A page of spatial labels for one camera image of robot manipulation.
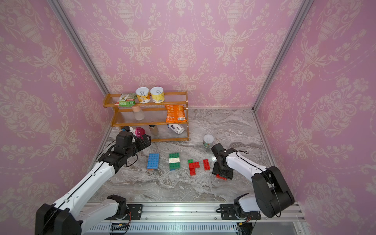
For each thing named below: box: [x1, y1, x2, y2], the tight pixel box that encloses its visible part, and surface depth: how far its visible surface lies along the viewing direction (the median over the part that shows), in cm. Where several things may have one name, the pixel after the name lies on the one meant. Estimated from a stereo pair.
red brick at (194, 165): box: [188, 161, 201, 169], surface depth 89 cm
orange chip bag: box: [164, 104, 188, 123], surface depth 96 cm
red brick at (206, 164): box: [202, 159, 211, 171], surface depth 91 cm
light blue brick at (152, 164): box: [146, 160, 160, 170], surface depth 89 cm
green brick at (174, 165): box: [168, 162, 181, 170], surface depth 89 cm
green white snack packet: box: [114, 93, 138, 108], surface depth 82 cm
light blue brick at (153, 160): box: [146, 155, 160, 166], surface depth 90 cm
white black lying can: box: [167, 123, 186, 135], surface depth 102 cm
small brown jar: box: [148, 124, 160, 137], surface depth 99 cm
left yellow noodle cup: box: [135, 87, 151, 104], surface depth 84 cm
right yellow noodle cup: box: [149, 86, 165, 104], surface depth 84 cm
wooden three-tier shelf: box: [102, 90, 190, 142], surface depth 96 cm
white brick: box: [168, 157, 180, 164], surface depth 91 cm
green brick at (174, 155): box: [168, 152, 180, 159], surface depth 93 cm
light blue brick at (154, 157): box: [148, 153, 161, 162], surface depth 91 cm
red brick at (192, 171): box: [189, 167, 197, 176], surface depth 89 cm
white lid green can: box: [203, 134, 215, 148], surface depth 97 cm
